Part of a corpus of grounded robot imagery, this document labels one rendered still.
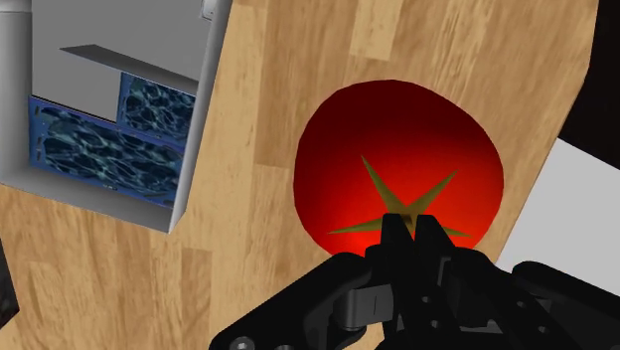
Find grey open shelf blue panels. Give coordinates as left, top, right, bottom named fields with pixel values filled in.
left=0, top=0, right=234, bottom=236

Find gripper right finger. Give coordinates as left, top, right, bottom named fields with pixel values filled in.
left=413, top=214, right=620, bottom=350

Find red tomato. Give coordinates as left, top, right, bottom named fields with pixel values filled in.
left=292, top=79, right=506, bottom=259

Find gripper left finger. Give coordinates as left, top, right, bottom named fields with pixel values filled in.
left=208, top=212, right=416, bottom=350

